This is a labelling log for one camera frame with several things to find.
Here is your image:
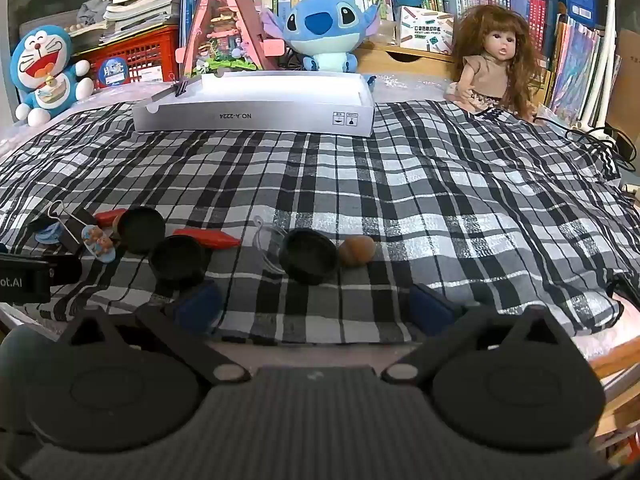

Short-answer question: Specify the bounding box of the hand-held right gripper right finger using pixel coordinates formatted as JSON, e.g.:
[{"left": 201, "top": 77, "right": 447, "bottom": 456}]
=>
[{"left": 380, "top": 282, "right": 573, "bottom": 386}]

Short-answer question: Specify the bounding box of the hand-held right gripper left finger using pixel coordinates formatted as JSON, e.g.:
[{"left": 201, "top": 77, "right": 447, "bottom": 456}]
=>
[{"left": 52, "top": 280, "right": 253, "bottom": 386}]

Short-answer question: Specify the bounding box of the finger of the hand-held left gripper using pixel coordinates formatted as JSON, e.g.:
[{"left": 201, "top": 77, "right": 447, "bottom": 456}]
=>
[{"left": 49, "top": 255, "right": 83, "bottom": 287}]

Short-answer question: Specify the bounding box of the bear picture badge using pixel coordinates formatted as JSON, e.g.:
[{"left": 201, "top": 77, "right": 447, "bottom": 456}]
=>
[{"left": 81, "top": 225, "right": 119, "bottom": 261}]

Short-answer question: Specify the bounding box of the black binder clip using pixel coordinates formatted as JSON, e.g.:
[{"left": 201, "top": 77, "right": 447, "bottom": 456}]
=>
[{"left": 27, "top": 200, "right": 99, "bottom": 256}]

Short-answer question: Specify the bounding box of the black round lid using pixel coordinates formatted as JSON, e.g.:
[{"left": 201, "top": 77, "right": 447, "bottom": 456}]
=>
[
  {"left": 116, "top": 206, "right": 166, "bottom": 254},
  {"left": 148, "top": 234, "right": 211, "bottom": 282},
  {"left": 278, "top": 228, "right": 339, "bottom": 285}
]

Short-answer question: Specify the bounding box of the red pointed plastic piece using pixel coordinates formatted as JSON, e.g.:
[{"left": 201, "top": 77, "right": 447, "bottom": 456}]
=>
[
  {"left": 94, "top": 208, "right": 129, "bottom": 229},
  {"left": 172, "top": 228, "right": 242, "bottom": 250}
]

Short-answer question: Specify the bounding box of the white cardboard box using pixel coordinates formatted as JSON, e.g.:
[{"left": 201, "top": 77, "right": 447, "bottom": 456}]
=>
[{"left": 131, "top": 70, "right": 376, "bottom": 138}]

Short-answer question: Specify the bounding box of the clear plastic hook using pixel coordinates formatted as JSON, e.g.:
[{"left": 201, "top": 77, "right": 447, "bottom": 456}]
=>
[{"left": 252, "top": 215, "right": 297, "bottom": 277}]

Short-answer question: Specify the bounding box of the black white plaid blanket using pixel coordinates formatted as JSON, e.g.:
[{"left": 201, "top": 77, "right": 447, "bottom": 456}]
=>
[{"left": 0, "top": 97, "right": 640, "bottom": 347}]

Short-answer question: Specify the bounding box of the blue cat plush toy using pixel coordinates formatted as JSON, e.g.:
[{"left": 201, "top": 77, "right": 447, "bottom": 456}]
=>
[{"left": 10, "top": 24, "right": 96, "bottom": 128}]

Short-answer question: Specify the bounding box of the red plastic crate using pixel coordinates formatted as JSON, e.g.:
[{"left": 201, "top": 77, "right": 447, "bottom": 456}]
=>
[{"left": 71, "top": 26, "right": 182, "bottom": 90}]

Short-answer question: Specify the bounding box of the wooden drawer box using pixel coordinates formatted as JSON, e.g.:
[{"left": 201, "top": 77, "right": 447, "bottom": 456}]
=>
[{"left": 356, "top": 40, "right": 460, "bottom": 85}]

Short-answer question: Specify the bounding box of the black power adapter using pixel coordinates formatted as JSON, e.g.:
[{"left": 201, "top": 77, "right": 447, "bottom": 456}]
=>
[{"left": 602, "top": 125, "right": 637, "bottom": 162}]

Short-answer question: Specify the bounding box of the brown haired doll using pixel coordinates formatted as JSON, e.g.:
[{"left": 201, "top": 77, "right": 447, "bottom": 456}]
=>
[{"left": 444, "top": 3, "right": 549, "bottom": 127}]

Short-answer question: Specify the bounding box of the grey cloth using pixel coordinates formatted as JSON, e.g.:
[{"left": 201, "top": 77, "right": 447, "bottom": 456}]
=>
[{"left": 76, "top": 0, "right": 112, "bottom": 24}]

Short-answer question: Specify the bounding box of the pink triangular block diorama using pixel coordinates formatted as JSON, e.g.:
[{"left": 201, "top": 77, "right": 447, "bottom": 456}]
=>
[{"left": 175, "top": 0, "right": 289, "bottom": 82}]

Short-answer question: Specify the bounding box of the stack of paperback books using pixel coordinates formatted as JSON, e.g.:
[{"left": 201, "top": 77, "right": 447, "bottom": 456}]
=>
[{"left": 67, "top": 0, "right": 185, "bottom": 55}]

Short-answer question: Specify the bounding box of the white printed carton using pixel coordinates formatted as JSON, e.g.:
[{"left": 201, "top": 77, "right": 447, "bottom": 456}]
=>
[{"left": 394, "top": 5, "right": 457, "bottom": 54}]

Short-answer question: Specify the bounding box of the row of leaning colourful books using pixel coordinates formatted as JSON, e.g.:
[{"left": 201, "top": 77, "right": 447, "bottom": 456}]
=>
[{"left": 546, "top": 10, "right": 624, "bottom": 127}]

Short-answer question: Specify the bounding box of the set of tall blue books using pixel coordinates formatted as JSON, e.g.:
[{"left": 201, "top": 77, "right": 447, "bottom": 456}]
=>
[{"left": 179, "top": 0, "right": 213, "bottom": 77}]

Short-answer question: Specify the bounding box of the blue alien plush toy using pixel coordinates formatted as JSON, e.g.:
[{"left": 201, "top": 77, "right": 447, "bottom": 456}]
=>
[{"left": 259, "top": 0, "right": 384, "bottom": 87}]

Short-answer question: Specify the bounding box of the brown cardboard sheet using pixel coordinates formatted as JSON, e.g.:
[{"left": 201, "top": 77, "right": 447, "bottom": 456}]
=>
[{"left": 616, "top": 29, "right": 640, "bottom": 122}]

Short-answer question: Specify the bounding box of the row of shelf books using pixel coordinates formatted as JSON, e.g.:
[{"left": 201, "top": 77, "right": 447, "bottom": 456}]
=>
[{"left": 240, "top": 0, "right": 561, "bottom": 56}]

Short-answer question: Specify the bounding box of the white jointed stand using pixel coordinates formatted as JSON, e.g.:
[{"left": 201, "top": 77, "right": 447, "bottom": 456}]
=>
[{"left": 574, "top": 0, "right": 627, "bottom": 132}]

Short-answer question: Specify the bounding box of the wooden bed frame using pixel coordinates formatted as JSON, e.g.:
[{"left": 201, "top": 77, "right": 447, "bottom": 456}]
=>
[{"left": 587, "top": 347, "right": 640, "bottom": 461}]

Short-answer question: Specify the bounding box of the black cable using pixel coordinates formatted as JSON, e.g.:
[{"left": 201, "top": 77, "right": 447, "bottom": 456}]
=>
[{"left": 534, "top": 114, "right": 640, "bottom": 182}]

